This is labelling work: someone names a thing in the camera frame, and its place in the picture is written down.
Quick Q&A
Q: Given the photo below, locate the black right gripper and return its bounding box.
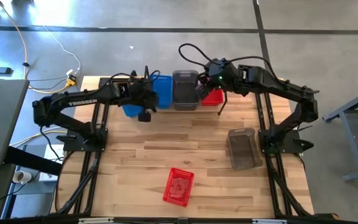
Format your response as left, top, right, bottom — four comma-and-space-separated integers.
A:
202, 58, 241, 93

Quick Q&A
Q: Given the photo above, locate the blue slotted plastic basket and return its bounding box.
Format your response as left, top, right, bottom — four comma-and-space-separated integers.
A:
121, 104, 144, 118
150, 73, 175, 110

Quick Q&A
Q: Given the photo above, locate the red slotted plastic basket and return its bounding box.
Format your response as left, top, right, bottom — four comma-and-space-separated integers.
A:
162, 167, 195, 208
201, 88, 225, 107

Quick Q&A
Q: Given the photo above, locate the grey translucent plastic bin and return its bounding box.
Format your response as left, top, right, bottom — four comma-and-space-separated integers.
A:
172, 70, 200, 111
226, 126, 264, 172

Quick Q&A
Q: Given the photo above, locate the long black floor tape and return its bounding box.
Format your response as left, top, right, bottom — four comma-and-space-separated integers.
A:
0, 25, 358, 35

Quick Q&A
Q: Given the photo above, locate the short black floor tape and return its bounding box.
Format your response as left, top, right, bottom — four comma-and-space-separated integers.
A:
252, 0, 272, 55

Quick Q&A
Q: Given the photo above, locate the white box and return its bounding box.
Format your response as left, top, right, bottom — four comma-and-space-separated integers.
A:
39, 143, 65, 183

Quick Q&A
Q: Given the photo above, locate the black desk beam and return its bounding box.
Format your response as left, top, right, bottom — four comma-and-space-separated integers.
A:
3, 146, 64, 177

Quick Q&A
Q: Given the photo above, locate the grey desk top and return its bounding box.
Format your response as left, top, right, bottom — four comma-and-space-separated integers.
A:
0, 79, 30, 169

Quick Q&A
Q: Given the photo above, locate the white paper cup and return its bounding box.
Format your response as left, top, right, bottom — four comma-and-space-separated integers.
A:
12, 170, 33, 185

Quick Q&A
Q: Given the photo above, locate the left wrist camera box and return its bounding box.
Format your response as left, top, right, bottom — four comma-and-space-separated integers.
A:
137, 111, 152, 123

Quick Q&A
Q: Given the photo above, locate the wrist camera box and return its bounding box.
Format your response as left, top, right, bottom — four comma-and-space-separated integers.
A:
137, 111, 152, 123
197, 83, 211, 100

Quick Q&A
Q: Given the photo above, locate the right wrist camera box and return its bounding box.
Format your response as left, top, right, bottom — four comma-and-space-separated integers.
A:
197, 83, 211, 100

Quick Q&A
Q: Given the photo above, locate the black aluminium table frame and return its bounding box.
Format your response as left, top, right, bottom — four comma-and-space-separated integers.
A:
0, 76, 358, 224

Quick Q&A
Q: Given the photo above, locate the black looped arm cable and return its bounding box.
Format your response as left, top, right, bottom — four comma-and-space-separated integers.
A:
178, 42, 217, 68

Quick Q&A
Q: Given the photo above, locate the white floor cable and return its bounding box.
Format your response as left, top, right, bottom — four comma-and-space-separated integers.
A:
42, 25, 82, 77

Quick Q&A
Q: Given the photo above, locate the short yellow floor cable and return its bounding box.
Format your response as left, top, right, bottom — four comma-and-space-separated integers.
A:
9, 129, 62, 147

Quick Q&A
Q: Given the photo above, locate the long yellow floor cable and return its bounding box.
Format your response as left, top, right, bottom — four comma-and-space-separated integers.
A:
0, 0, 76, 94

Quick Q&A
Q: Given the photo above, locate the silver frame bracket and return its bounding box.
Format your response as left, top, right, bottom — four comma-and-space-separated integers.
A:
78, 217, 114, 224
252, 218, 288, 224

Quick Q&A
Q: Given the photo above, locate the grey metal desk frame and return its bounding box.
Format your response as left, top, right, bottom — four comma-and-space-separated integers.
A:
321, 84, 358, 183

